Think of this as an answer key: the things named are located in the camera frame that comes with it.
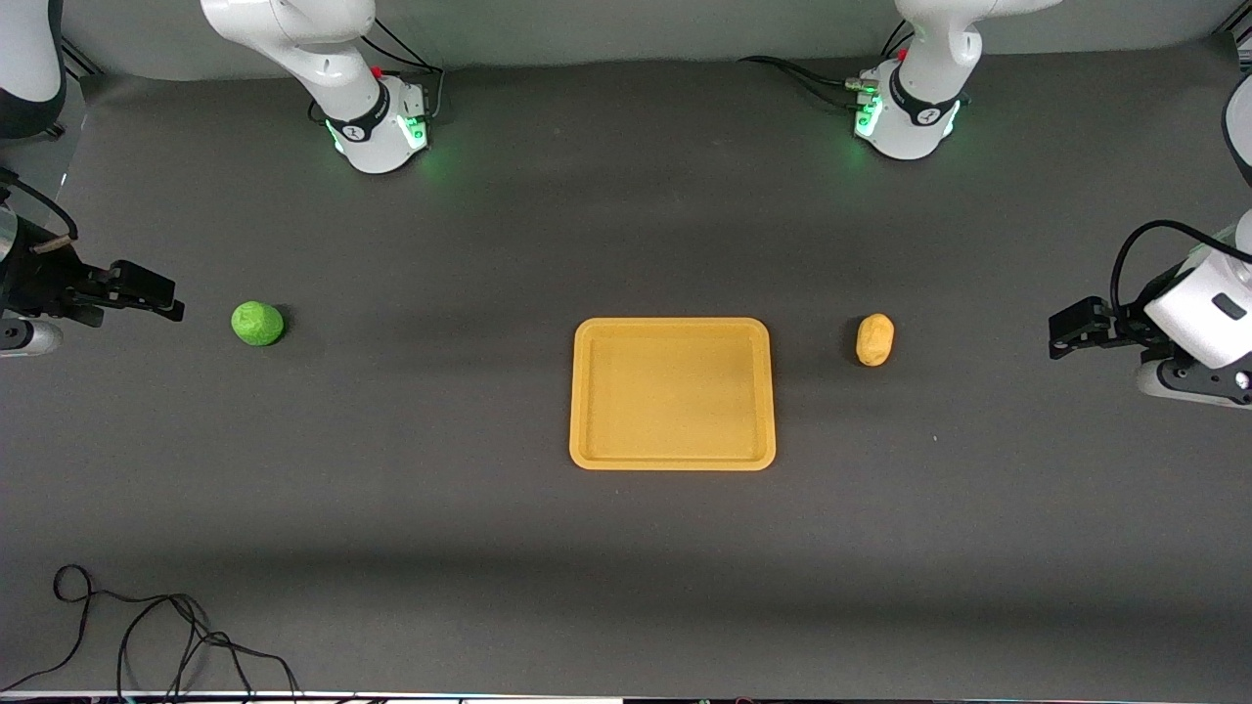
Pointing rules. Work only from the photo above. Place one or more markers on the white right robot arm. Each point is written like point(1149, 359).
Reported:
point(333, 59)

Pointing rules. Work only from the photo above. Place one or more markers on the yellow-brown potato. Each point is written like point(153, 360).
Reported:
point(874, 339)

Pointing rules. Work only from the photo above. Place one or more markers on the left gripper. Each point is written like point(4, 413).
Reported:
point(1125, 322)

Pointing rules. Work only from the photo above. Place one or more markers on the green apple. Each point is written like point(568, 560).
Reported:
point(257, 323)

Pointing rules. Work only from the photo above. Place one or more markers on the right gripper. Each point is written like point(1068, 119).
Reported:
point(39, 274)

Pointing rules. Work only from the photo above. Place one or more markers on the black metal frame rail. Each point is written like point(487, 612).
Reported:
point(80, 59)
point(1237, 37)

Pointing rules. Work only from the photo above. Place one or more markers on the yellow plastic tray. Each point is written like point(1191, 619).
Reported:
point(672, 394)

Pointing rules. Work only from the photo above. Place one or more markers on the dark grey table mat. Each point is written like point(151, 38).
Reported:
point(489, 548)

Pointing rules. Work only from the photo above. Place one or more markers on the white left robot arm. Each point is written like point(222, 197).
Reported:
point(929, 59)

